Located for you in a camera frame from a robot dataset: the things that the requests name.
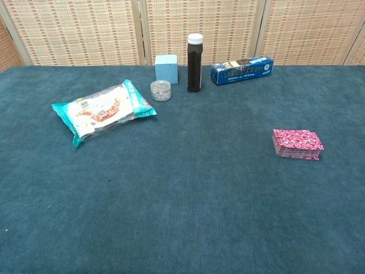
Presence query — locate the light blue cube box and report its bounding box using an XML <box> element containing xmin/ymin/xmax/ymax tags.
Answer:
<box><xmin>155</xmin><ymin>54</ymin><xmax>179</xmax><ymax>84</ymax></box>

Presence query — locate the beige woven screen panel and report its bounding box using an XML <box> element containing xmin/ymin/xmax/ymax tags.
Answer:
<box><xmin>255</xmin><ymin>0</ymin><xmax>365</xmax><ymax>66</ymax></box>
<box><xmin>343</xmin><ymin>34</ymin><xmax>365</xmax><ymax>66</ymax></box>
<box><xmin>0</xmin><ymin>0</ymin><xmax>145</xmax><ymax>67</ymax></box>
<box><xmin>141</xmin><ymin>0</ymin><xmax>267</xmax><ymax>66</ymax></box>

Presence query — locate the long blue cardboard box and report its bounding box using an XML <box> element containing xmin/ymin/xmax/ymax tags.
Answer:
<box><xmin>210</xmin><ymin>55</ymin><xmax>274</xmax><ymax>86</ymax></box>

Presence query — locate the orange woven screen panel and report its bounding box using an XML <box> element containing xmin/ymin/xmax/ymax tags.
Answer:
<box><xmin>0</xmin><ymin>17</ymin><xmax>24</xmax><ymax>72</ymax></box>

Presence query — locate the pink patterned rectangular packet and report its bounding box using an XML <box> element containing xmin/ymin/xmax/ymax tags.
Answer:
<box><xmin>272</xmin><ymin>128</ymin><xmax>325</xmax><ymax>161</ymax></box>

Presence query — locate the small clear round jar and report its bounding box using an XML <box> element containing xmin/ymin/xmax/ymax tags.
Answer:
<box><xmin>150</xmin><ymin>80</ymin><xmax>173</xmax><ymax>102</ymax></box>

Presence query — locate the dark bottle white cap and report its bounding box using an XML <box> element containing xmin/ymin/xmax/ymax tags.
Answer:
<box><xmin>186</xmin><ymin>33</ymin><xmax>204</xmax><ymax>93</ymax></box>

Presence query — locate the teal white snack package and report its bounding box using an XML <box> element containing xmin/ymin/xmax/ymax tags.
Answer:
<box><xmin>51</xmin><ymin>79</ymin><xmax>159</xmax><ymax>148</ymax></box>

